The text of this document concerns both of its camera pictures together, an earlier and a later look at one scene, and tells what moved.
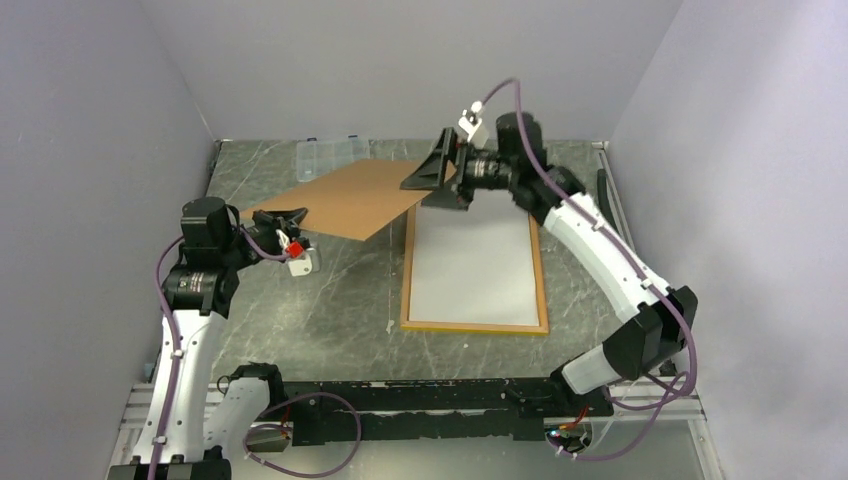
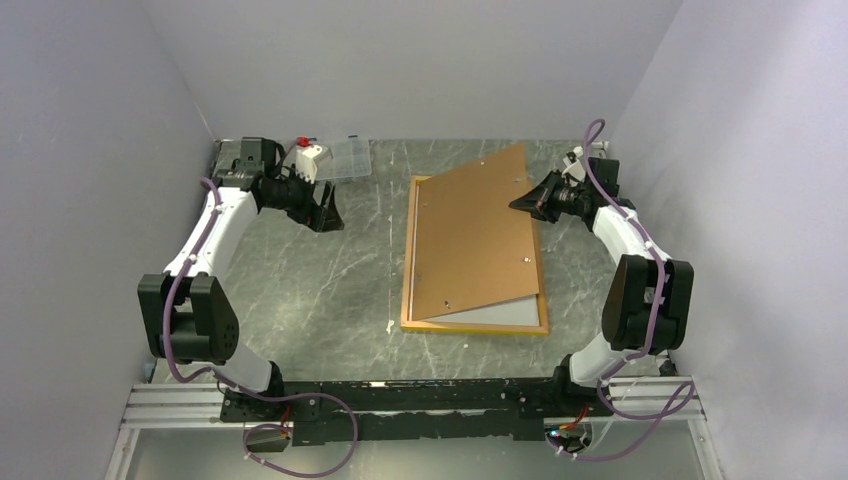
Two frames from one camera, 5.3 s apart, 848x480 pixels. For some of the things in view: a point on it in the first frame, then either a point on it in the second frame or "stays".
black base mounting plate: (319, 412) stays
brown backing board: (352, 202) -> (472, 248)
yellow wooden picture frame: (541, 295) stays
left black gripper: (280, 235) -> (328, 218)
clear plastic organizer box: (315, 157) stays
